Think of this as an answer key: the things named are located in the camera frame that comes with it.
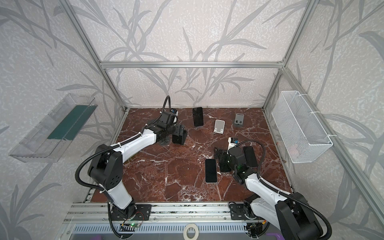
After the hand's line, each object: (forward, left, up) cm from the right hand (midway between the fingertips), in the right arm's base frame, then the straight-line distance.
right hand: (220, 144), depth 87 cm
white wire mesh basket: (-11, -32, +24) cm, 41 cm away
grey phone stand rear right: (+24, -16, -7) cm, 29 cm away
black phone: (-13, -1, 0) cm, 13 cm away
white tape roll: (-38, +16, -10) cm, 43 cm away
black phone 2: (+31, +14, -11) cm, 36 cm away
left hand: (+13, +25, +5) cm, 29 cm away
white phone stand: (+17, -1, -6) cm, 18 cm away
